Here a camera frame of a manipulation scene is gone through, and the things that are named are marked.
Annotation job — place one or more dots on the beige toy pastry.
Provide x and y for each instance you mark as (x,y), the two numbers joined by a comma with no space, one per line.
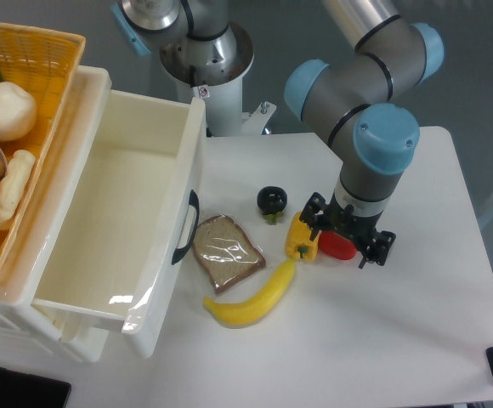
(13,184)

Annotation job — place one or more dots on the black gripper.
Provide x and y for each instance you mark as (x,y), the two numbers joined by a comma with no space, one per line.
(374,246)

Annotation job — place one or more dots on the black device lower left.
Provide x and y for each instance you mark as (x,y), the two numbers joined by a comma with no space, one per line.
(18,389)

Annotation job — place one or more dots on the white round bun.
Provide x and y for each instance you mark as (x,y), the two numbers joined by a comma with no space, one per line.
(18,112)

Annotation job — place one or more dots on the yellow toy bell pepper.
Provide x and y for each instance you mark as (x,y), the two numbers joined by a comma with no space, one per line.
(299,244)

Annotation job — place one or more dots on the dark purple toy mangosteen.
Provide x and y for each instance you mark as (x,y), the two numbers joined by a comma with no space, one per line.
(271,201)

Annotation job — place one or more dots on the yellow toy banana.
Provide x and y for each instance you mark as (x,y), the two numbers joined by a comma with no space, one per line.
(252,310)

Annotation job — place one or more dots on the red toy pepper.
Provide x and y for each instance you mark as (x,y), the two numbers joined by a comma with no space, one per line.
(335,246)

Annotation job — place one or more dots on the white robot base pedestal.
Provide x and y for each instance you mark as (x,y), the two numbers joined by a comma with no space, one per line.
(213,70)

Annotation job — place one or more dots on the white plastic drawer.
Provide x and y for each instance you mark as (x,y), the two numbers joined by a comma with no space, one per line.
(131,221)

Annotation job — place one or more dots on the wrapped brown bread slice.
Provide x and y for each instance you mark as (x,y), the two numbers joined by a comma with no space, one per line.
(223,250)

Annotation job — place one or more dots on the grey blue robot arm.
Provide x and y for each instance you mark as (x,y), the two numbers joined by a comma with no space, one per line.
(350,110)

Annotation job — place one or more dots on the white plastic drawer cabinet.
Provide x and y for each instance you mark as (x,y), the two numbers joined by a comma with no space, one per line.
(22,325)

